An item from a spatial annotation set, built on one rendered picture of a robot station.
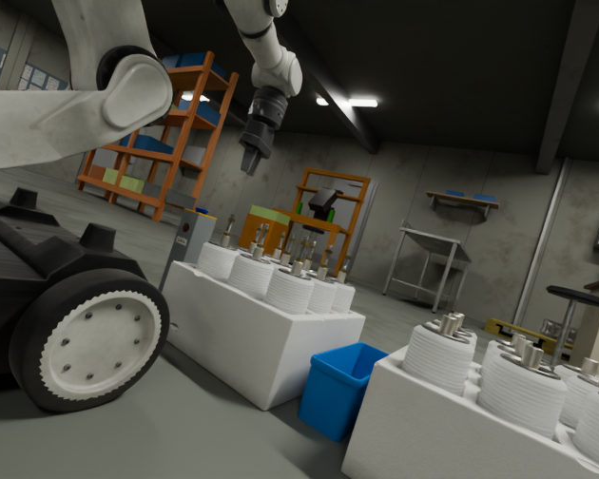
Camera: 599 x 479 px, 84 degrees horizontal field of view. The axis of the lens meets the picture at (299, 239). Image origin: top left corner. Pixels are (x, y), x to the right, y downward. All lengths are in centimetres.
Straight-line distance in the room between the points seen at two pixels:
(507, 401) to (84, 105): 79
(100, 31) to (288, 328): 62
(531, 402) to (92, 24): 88
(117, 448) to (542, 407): 55
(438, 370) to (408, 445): 11
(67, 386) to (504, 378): 60
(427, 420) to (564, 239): 660
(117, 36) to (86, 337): 52
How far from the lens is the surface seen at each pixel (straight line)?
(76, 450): 54
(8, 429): 57
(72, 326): 54
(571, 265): 701
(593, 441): 61
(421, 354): 58
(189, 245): 99
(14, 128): 69
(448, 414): 56
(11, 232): 74
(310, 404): 70
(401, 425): 57
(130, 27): 78
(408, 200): 741
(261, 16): 74
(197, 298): 80
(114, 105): 69
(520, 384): 57
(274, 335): 66
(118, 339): 58
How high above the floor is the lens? 32
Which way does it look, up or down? 1 degrees up
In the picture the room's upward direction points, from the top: 18 degrees clockwise
